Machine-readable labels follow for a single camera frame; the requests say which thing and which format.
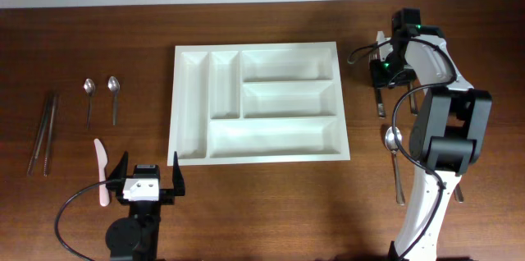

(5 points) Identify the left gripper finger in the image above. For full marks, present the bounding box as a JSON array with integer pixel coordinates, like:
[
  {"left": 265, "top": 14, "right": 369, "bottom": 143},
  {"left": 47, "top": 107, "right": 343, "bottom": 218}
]
[
  {"left": 172, "top": 151, "right": 185, "bottom": 197},
  {"left": 106, "top": 151, "right": 129, "bottom": 190}
]

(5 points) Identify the silver fork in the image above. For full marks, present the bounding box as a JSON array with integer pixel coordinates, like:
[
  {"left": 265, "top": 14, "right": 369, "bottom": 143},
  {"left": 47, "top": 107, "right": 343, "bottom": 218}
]
[
  {"left": 408, "top": 81, "right": 418, "bottom": 116},
  {"left": 368, "top": 52, "right": 386, "bottom": 119}
]

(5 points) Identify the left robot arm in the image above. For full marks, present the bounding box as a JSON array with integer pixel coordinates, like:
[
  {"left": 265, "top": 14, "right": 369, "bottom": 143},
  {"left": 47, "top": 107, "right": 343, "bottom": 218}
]
[{"left": 105, "top": 153, "right": 185, "bottom": 260}]

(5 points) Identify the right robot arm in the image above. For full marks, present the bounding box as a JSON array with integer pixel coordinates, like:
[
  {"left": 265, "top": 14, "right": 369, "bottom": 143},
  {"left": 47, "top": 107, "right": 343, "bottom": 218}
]
[{"left": 369, "top": 8, "right": 492, "bottom": 260}]

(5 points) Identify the white plastic butter knife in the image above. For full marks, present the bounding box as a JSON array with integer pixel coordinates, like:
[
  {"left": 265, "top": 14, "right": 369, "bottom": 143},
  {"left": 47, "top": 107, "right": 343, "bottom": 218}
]
[{"left": 94, "top": 139, "right": 110, "bottom": 207}]

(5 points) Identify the left large silver spoon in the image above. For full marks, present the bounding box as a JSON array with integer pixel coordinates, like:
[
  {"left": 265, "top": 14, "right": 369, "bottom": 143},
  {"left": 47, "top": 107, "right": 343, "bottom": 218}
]
[{"left": 384, "top": 127, "right": 405, "bottom": 206}]

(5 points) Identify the large silver spoon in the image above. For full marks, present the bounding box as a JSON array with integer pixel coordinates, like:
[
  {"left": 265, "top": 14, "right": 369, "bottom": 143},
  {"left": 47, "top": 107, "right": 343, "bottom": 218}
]
[
  {"left": 384, "top": 127, "right": 405, "bottom": 206},
  {"left": 454, "top": 184, "right": 464, "bottom": 203}
]

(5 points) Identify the left metal chopstick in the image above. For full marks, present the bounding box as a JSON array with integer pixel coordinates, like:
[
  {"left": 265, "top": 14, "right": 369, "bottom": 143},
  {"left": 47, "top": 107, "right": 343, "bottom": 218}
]
[{"left": 26, "top": 93, "right": 54, "bottom": 176}]

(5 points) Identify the right small teaspoon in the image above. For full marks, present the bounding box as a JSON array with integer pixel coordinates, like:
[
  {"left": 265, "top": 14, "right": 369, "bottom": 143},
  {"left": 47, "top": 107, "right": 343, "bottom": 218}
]
[{"left": 107, "top": 76, "right": 121, "bottom": 126}]

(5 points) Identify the small teaspoon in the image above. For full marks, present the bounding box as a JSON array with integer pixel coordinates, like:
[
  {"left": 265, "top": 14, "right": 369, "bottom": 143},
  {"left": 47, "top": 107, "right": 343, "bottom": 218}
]
[
  {"left": 84, "top": 78, "right": 96, "bottom": 129},
  {"left": 107, "top": 76, "right": 121, "bottom": 126}
]

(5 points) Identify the left small teaspoon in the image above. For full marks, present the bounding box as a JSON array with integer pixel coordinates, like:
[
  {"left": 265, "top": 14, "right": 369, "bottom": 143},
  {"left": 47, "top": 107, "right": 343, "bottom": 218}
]
[{"left": 84, "top": 78, "right": 96, "bottom": 129}]

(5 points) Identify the white plastic cutlery tray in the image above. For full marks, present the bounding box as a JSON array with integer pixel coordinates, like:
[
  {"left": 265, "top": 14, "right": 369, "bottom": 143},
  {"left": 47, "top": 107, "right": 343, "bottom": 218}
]
[{"left": 167, "top": 42, "right": 350, "bottom": 166}]

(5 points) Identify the right large silver spoon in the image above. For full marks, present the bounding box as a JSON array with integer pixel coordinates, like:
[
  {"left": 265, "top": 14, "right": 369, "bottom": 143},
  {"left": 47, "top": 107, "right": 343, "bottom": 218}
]
[{"left": 454, "top": 184, "right": 464, "bottom": 203}]

